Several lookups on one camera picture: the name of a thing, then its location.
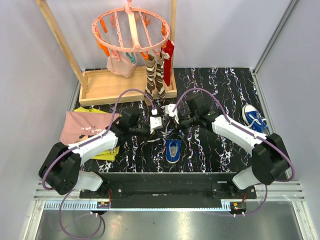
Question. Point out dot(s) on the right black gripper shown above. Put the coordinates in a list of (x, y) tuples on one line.
[(180, 125)]

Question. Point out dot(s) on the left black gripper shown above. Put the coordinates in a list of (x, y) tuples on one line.
[(148, 134)]

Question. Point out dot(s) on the blue sneaker with white laces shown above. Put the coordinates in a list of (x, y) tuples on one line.
[(167, 143)]

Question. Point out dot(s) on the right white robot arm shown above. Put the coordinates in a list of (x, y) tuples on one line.
[(268, 153)]

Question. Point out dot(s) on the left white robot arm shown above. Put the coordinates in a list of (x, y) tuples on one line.
[(61, 170)]

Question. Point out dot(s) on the right brown striped sock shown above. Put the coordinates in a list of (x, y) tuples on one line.
[(159, 77)]

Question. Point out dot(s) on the brown striped sock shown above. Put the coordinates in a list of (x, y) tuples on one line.
[(150, 64), (159, 77)]

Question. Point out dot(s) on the wooden drying rack stand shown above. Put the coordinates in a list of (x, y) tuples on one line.
[(102, 86)]

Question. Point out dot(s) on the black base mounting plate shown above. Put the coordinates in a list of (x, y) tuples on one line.
[(173, 186)]

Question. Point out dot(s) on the pink mesh laundry bag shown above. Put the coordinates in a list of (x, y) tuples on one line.
[(120, 65)]

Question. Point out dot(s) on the pink folded t-shirt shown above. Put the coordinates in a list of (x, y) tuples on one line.
[(80, 126)]

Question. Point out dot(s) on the left brown striped sock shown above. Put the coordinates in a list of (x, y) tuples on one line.
[(150, 64)]

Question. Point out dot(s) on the red hanging sock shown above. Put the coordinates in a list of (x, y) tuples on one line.
[(168, 53)]

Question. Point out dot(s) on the pink round clip hanger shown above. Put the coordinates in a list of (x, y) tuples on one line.
[(130, 31)]

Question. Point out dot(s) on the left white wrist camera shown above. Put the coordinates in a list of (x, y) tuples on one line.
[(155, 121)]

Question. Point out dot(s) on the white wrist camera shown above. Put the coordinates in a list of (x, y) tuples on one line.
[(155, 121), (171, 111)]

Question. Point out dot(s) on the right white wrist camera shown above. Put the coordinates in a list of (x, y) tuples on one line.
[(171, 111)]

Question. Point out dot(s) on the aluminium slotted rail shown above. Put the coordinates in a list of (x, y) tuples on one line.
[(213, 205)]

